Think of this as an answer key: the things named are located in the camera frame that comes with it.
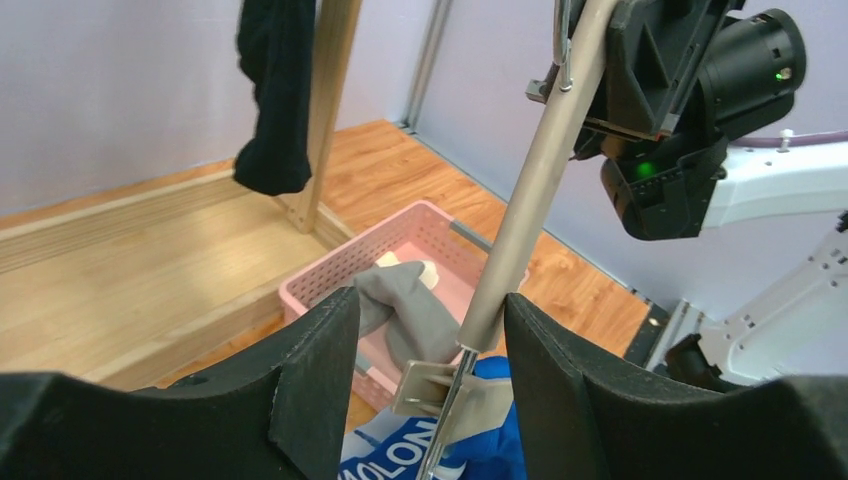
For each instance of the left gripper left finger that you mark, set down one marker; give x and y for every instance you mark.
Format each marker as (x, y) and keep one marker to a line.
(276, 410)

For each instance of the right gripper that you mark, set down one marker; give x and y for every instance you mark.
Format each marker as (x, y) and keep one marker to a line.
(654, 50)

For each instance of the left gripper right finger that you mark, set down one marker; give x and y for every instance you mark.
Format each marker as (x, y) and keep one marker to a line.
(585, 413)

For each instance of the grey underwear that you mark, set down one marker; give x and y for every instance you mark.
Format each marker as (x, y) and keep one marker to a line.
(401, 298)

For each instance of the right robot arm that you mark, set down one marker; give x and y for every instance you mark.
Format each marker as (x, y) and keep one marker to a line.
(714, 172)

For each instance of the black underwear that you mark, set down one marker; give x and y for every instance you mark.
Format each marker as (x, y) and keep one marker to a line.
(275, 46)

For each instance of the pink plastic basket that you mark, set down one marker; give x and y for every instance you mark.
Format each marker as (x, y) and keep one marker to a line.
(419, 232)

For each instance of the wooden clothes rack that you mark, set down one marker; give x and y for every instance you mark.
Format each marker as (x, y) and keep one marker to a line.
(128, 292)

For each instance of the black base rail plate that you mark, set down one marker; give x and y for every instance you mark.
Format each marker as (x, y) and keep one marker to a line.
(647, 336)

